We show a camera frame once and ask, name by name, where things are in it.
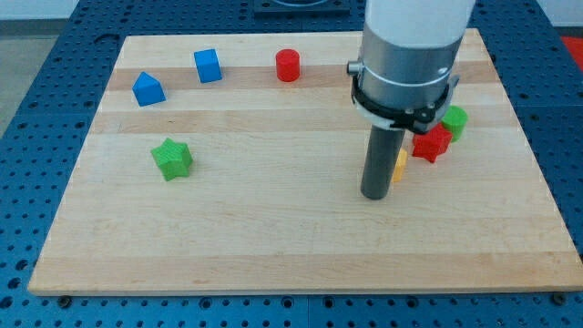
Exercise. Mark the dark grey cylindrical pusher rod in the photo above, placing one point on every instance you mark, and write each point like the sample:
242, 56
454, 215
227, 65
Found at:
382, 154

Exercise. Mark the yellow heart block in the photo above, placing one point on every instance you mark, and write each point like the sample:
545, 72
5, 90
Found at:
400, 166

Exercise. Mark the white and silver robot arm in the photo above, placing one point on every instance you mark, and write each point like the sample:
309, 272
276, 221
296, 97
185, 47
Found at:
402, 79

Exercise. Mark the red star block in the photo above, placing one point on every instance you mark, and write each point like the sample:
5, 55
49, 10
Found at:
434, 143

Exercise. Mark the green cylinder block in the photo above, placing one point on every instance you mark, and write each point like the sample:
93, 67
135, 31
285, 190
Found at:
454, 121

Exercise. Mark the red cylinder block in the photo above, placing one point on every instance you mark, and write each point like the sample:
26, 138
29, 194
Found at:
288, 66

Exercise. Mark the light wooden board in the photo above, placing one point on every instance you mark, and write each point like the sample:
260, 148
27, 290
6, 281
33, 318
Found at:
272, 203

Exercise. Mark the blue cube block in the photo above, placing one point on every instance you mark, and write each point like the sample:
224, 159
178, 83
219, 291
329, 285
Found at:
208, 65

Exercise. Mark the green star block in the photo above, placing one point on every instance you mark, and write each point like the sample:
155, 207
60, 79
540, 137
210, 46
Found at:
173, 159

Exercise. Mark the blue pentagon house block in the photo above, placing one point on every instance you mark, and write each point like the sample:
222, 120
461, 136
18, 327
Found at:
147, 90

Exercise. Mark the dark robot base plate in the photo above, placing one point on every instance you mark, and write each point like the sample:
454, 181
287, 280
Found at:
268, 8

